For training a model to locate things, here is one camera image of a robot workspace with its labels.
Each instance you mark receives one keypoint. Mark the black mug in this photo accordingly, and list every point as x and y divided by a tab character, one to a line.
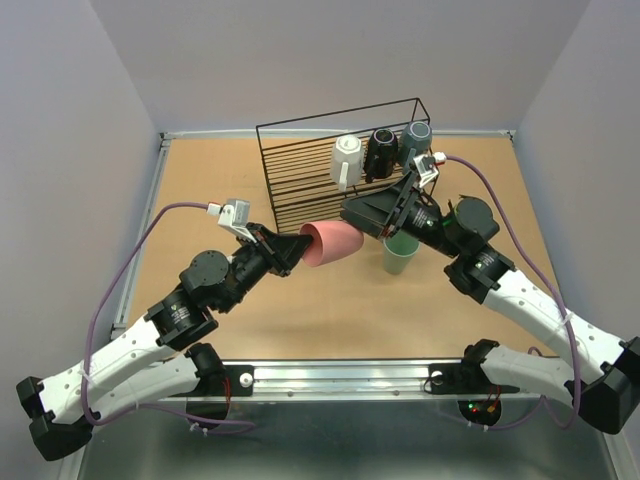
382	149

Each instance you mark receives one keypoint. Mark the green cup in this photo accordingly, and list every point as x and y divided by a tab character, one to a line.
398	252

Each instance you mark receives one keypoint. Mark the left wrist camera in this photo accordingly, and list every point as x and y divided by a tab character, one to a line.
233	217

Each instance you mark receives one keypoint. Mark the black wire dish rack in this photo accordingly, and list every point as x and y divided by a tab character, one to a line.
296	154

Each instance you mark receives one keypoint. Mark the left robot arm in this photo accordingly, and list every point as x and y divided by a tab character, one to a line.
161	354

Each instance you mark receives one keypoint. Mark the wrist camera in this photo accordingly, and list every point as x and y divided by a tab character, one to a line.
426	167
233	217

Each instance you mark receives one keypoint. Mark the blue-grey mug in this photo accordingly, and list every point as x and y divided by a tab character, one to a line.
415	139

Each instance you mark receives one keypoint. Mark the aluminium front rail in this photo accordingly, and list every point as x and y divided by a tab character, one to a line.
353	380

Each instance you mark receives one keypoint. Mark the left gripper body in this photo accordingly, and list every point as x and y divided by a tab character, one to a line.
262	241

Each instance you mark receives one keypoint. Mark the red cup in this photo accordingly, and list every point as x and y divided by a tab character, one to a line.
332	240

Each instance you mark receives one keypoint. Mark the white mug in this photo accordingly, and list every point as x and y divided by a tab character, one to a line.
347	161

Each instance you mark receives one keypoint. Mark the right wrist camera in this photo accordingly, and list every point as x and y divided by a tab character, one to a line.
426	167

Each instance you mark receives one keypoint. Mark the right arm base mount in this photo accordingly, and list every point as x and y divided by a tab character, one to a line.
460	378

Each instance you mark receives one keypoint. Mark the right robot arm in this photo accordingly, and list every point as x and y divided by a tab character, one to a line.
592	370

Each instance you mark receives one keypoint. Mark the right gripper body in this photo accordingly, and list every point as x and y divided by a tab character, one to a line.
423	223

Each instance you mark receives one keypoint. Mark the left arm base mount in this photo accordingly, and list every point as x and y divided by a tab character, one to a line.
236	380

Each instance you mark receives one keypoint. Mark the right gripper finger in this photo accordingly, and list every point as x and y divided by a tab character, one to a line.
381	205
367	226

